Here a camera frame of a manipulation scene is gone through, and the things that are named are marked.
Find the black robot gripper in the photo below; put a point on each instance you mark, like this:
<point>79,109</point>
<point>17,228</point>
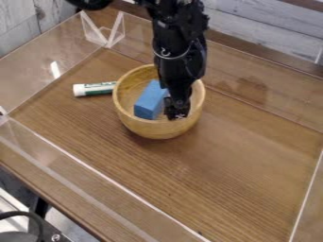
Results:
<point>178,73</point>

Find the blue rectangular block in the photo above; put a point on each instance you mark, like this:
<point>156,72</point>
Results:
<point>150,102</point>

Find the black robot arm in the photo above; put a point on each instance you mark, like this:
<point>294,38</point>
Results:
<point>180,23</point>

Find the brown wooden bowl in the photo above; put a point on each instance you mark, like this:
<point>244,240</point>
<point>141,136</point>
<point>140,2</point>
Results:
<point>160,129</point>

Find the white green marker tube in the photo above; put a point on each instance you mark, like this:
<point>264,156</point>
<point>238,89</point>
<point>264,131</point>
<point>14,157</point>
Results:
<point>94,88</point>

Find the clear acrylic corner bracket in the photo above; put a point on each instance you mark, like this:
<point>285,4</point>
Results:
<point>102,35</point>

